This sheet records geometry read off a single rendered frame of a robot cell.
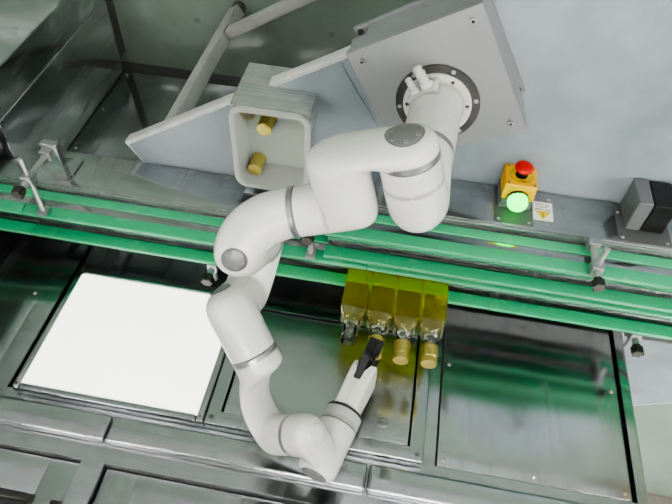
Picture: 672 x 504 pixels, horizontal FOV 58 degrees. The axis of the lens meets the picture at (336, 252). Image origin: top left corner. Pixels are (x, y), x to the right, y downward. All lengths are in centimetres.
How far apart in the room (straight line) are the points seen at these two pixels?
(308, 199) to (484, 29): 41
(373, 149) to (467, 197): 56
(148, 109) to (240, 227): 124
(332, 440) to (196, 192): 70
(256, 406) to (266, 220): 38
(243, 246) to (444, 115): 40
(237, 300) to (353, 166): 32
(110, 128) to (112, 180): 53
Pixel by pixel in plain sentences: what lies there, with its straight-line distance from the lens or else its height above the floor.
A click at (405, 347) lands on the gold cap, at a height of 114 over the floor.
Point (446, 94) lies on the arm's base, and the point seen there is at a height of 90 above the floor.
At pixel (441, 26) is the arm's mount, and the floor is 86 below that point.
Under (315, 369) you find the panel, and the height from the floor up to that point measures 115.
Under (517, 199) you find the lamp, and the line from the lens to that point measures 136.
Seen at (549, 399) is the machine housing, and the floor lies 110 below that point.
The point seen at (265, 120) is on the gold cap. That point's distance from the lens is 135.
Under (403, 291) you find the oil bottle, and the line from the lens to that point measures 137.
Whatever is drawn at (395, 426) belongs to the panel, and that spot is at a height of 125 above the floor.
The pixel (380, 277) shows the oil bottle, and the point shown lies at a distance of 138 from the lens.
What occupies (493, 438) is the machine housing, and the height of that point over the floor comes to 122.
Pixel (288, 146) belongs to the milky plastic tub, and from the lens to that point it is 143.
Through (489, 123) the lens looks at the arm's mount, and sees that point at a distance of 120.
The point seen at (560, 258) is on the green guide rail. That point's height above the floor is 93.
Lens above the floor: 183
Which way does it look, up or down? 40 degrees down
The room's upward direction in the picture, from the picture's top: 167 degrees counter-clockwise
